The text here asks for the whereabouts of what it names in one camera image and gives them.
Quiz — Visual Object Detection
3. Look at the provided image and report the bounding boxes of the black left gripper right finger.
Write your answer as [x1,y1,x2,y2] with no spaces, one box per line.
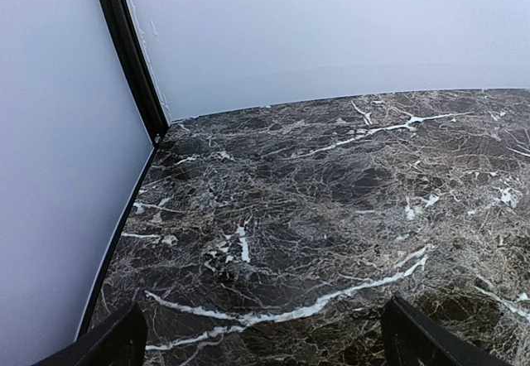
[381,296,506,366]

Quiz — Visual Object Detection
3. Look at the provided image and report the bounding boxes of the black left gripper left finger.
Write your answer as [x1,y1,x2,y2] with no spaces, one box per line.
[36,301,147,366]

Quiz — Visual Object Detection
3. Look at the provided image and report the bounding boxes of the black left corner post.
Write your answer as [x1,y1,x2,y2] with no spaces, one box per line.
[99,0,169,147]

